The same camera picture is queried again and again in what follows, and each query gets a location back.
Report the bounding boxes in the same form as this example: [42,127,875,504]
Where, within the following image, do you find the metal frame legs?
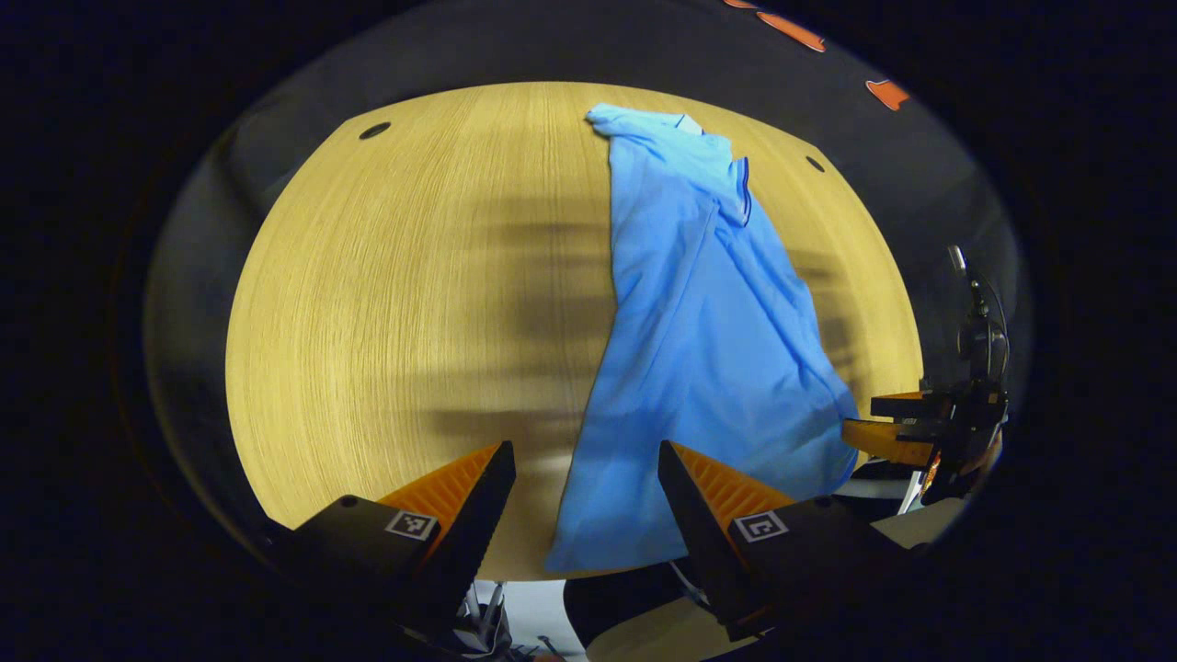
[449,581,518,659]

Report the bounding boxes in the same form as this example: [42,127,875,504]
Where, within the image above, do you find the black backdrop cloth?
[141,0,1029,543]

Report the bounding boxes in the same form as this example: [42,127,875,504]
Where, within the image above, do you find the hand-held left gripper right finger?
[657,439,913,644]

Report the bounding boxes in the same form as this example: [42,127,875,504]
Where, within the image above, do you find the dark cloth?
[562,557,711,646]

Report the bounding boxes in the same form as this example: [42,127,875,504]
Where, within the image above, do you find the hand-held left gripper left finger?
[265,440,518,646]

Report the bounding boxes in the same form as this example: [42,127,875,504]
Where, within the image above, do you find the light blue T-shirt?
[543,102,862,576]

